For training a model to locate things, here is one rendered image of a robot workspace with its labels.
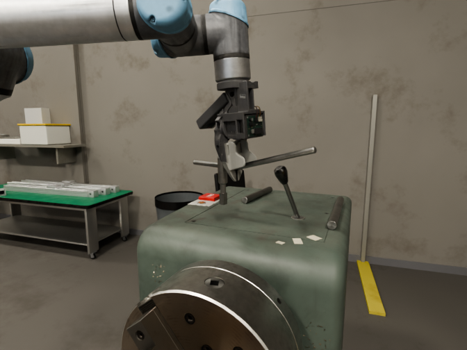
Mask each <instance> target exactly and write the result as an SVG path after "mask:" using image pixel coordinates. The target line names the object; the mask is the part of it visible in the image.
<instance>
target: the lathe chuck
mask: <svg viewBox="0 0 467 350"><path fill-rule="evenodd" d="M209 278H218V279H220V280H222V281H223V282H224V286H223V287H220V288H211V287H208V286H206V285H205V284H204V282H205V280H207V279H209ZM150 298H152V300H153V301H154V303H155V304H156V306H157V308H158V309H159V310H160V312H161V314H162V316H163V317H164V318H165V320H166V322H167V323H168V325H169V326H170V328H171V329H172V331H173V333H174V334H175V335H176V337H177V339H178V341H179V342H180V343H181V346H182V347H183V348H184V350H298V349H297V345H296V342H295V338H294V336H293V333H292V331H291V329H290V327H289V325H288V323H287V321H286V320H285V318H284V316H283V315H282V314H281V312H280V311H279V309H278V308H277V307H276V305H274V304H273V302H272V301H271V300H270V299H269V298H268V297H267V296H266V295H265V294H264V293H262V291H260V289H258V288H257V287H255V286H254V285H252V284H251V283H250V282H248V281H246V280H245V279H243V278H241V277H239V276H237V275H235V274H232V273H231V272H227V271H224V270H222V269H216V268H212V267H193V268H190V269H185V270H183V271H180V272H178V273H176V274H175V275H173V276H171V277H170V278H169V279H168V280H166V281H165V282H164V283H163V284H161V285H160V286H159V287H157V288H156V289H155V290H154V291H153V292H151V293H150V294H149V295H148V296H146V297H145V298H144V299H143V300H142V301H140V302H139V303H138V304H137V305H136V306H135V307H134V308H133V310H132V311H131V312H130V314H129V316H128V317H127V320H126V323H125V325H124V330H123V334H122V350H139V349H138V348H137V346H136V344H135V342H134V341H133V339H132V338H131V336H130V335H129V332H128V331H127V328H128V327H129V326H130V325H132V323H134V322H135V321H136V320H137V319H138V318H139V317H141V316H142V315H143V313H142V311H141V309H140V308H139V307H140V306H141V305H142V304H143V303H144V302H146V301H147V300H148V299H150Z"/></svg>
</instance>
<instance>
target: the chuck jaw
mask: <svg viewBox="0 0 467 350"><path fill-rule="evenodd" d="M139 308H140V309H141V311H142V313H143V315H142V316H141V317H139V318H138V319H137V320H136V321H135V322H134V323H132V325H130V326H129V327H128V328H127V331H128V332H129V335H130V336H131V338H132V339H133V341H134V342H135V344H136V346H137V348H138V349H139V350H184V348H183V347H182V346H181V343H180V342H179V341H178V339H177V337H176V335H175V334H174V333H173V331H172V329H171V328H170V326H169V325H168V323H167V322H166V320H165V318H164V317H163V316H162V314H161V312H160V310H159V309H158V308H157V306H156V304H155V303H154V301H153V300H152V298H150V299H148V300H147V301H146V302H144V303H143V304H142V305H141V306H140V307H139Z"/></svg>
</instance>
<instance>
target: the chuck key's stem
mask: <svg viewBox="0 0 467 350"><path fill-rule="evenodd" d="M218 183H219V184H220V193H219V194H220V204H221V205H226V204H227V192H226V183H227V171H226V169H225V168H224V167H223V164H222V162H221V161H220V158H219V157H218Z"/></svg>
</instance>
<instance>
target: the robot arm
mask: <svg viewBox="0 0 467 350"><path fill-rule="evenodd" d="M248 28H249V24H248V23H247V10H246V6H245V4H244V3H243V1H241V0H215V1H213V2H212V3H211V4H210V6H209V12H208V14H203V15H194V14H193V12H192V4H191V0H0V101H2V100H4V99H7V98H9V97H11V96H12V93H13V90H14V87H15V84H18V83H21V82H22V81H25V80H26V79H27V78H28V77H29V76H30V75H31V73H32V71H33V65H34V60H33V54H32V51H31V49H30V47H45V46H58V45H70V44H92V43H105V42H127V41H139V40H150V41H151V46H152V49H153V50H154V53H155V55H156V56H157V57H159V58H177V57H186V56H204V55H210V54H213V60H214V70H215V81H216V82H217V83H218V84H217V90H218V91H225V92H223V93H222V94H221V95H220V96H219V97H218V98H217V99H216V100H215V101H214V103H213V104H212V105H211V106H210V107H209V108H208V109H207V110H206V111H205V112H204V113H203V114H202V115H201V116H200V117H199V118H198V119H197V121H196V122H197V125H198V127H199V129H207V128H214V127H215V129H214V133H215V148H216V151H217V153H218V156H219V158H220V161H221V162H222V164H223V166H224V168H225V169H226V171H227V173H228V175H229V176H230V177H231V179H232V180H233V181H239V179H240V176H241V174H242V171H243V169H239V168H242V167H244V166H245V163H248V162H251V161H254V160H256V156H255V155H254V154H253V153H251V152H250V151H249V149H248V143H247V139H250V138H257V137H262V136H264V135H266V133H265V111H264V110H263V111H261V109H260V107H259V106H257V107H259V109H257V107H256V106H254V89H256V88H259V86H258V81H254V82H251V81H249V80H250V79H251V70H250V58H249V35H248ZM254 107H256V109H254ZM229 139H233V140H235V141H234V142H233V141H230V142H228V141H229ZM235 169H239V170H235Z"/></svg>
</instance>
